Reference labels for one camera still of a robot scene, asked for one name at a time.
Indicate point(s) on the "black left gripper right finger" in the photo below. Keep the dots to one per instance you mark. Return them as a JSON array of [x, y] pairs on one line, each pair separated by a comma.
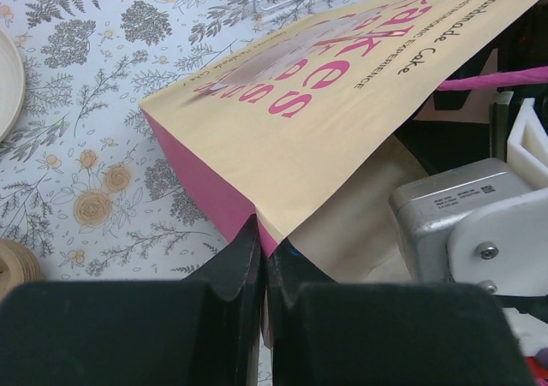
[[324, 332]]

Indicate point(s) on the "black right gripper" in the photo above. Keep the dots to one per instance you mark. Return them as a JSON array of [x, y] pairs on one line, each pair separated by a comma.
[[468, 118]]

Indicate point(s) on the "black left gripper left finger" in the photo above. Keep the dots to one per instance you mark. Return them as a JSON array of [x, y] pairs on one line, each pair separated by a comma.
[[201, 330]]

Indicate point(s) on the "pink paper gift bag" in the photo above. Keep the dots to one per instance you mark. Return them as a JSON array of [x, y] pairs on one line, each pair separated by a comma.
[[298, 128]]

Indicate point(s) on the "floral patterned table mat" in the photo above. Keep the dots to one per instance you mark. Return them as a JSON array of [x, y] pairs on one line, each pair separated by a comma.
[[84, 183]]

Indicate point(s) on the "brown cardboard cup carrier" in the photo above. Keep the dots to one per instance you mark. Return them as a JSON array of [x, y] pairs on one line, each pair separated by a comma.
[[18, 266]]

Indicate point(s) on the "cream round plate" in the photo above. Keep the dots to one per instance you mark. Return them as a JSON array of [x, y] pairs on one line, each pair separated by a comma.
[[12, 85]]

